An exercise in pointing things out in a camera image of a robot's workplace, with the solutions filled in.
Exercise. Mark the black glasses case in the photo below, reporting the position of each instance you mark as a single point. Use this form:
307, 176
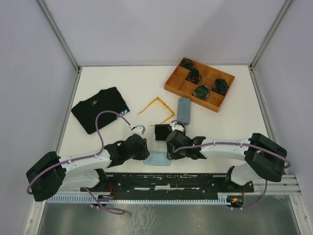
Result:
162, 131

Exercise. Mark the rolled dark tie right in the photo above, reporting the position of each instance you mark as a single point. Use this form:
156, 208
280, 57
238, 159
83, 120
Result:
220, 86

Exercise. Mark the orange wooden divider tray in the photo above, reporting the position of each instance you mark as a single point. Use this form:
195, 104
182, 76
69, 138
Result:
178, 84

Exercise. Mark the rolled dark tie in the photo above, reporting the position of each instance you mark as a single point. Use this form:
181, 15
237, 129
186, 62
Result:
194, 76
220, 86
186, 63

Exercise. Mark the rolled dark tie top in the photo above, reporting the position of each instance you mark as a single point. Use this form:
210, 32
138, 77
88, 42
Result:
186, 63

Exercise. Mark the grey-blue glasses case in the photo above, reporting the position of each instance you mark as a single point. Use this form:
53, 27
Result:
184, 110

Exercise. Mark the black folded t-shirt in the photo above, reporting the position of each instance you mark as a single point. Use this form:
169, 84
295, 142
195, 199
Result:
105, 100

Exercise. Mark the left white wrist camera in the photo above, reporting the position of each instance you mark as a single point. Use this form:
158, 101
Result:
139, 130

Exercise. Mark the left aluminium frame post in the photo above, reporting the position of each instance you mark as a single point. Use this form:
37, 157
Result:
58, 34

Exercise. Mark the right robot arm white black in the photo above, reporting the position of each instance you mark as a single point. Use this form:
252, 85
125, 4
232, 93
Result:
261, 157

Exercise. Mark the right aluminium frame post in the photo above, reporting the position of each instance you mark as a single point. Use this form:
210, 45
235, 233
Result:
271, 32

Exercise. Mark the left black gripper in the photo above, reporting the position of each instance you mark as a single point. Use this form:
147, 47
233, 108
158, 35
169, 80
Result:
145, 152

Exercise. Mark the orange sunglasses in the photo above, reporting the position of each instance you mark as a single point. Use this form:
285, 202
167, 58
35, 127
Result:
157, 111

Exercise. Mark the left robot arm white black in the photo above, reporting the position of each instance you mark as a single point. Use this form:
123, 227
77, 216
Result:
52, 173

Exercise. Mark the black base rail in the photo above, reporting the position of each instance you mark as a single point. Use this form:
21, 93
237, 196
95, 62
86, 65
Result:
137, 186

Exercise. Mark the light blue cloth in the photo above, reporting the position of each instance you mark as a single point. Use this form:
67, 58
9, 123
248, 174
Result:
157, 159

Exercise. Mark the aluminium frame post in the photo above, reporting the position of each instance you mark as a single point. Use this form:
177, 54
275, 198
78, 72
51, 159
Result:
271, 32
58, 34

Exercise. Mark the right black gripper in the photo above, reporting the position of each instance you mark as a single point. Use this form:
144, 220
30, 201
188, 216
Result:
171, 153

